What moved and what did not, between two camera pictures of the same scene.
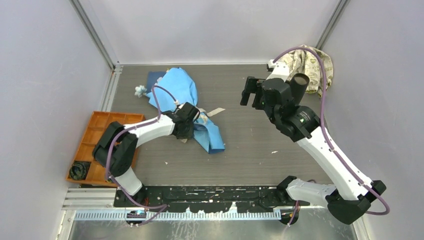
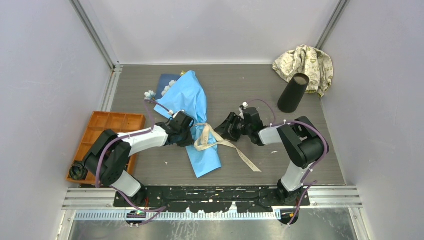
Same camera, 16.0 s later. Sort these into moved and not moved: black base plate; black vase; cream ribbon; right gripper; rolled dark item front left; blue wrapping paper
Moved: cream ribbon; right gripper; blue wrapping paper
Not moved: black vase; rolled dark item front left; black base plate
